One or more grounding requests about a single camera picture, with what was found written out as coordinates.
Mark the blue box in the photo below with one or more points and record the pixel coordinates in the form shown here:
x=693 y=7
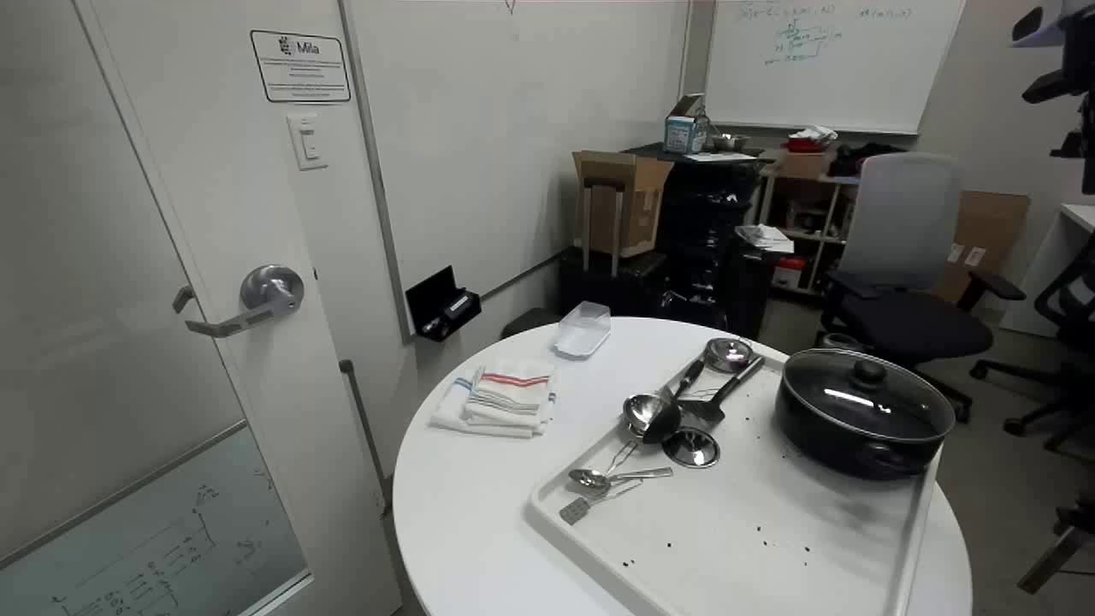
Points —
x=685 y=127

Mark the large wall whiteboard panel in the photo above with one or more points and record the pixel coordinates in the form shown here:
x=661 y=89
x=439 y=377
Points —
x=502 y=139

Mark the small white plastic container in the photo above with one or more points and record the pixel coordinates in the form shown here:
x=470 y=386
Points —
x=583 y=330

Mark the flat cardboard box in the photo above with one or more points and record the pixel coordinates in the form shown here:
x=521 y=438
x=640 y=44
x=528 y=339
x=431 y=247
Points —
x=993 y=228

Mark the large steel measuring cup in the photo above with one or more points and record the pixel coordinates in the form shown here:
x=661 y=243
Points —
x=726 y=353

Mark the red and white item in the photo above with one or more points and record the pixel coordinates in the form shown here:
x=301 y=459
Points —
x=810 y=139

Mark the black office chair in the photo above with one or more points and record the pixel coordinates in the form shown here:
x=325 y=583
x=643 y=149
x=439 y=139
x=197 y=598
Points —
x=1064 y=319

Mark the open cardboard box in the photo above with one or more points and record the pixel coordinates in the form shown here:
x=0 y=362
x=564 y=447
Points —
x=621 y=200

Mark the black marker holder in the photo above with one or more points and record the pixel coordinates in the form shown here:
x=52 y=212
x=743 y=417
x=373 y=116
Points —
x=439 y=306

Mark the white light switch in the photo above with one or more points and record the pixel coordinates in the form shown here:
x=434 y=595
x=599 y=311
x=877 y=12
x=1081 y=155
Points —
x=308 y=143

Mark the framed whiteboard with writing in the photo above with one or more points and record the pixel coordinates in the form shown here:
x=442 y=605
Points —
x=832 y=69

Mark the steel measuring spoon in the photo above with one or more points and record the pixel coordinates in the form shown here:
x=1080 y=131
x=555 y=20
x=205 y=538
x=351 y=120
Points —
x=585 y=482
x=603 y=491

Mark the grey office chair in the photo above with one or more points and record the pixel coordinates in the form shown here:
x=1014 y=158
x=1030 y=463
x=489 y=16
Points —
x=909 y=228

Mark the wooden shelf unit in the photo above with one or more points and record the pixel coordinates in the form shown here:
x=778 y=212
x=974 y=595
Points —
x=805 y=206

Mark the small steel measuring cup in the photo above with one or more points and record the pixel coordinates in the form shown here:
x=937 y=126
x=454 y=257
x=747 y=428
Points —
x=693 y=453

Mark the black cabinet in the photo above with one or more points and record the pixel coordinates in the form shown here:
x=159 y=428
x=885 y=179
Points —
x=706 y=228

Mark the white paper stack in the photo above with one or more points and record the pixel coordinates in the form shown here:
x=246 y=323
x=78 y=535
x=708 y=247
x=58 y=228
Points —
x=767 y=239

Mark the white door with glass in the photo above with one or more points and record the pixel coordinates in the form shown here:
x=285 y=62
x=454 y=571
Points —
x=148 y=206

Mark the black camera stand equipment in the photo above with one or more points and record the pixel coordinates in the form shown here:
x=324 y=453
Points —
x=1071 y=81

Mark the white door sign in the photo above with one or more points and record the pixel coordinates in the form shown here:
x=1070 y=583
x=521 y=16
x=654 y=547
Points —
x=301 y=65

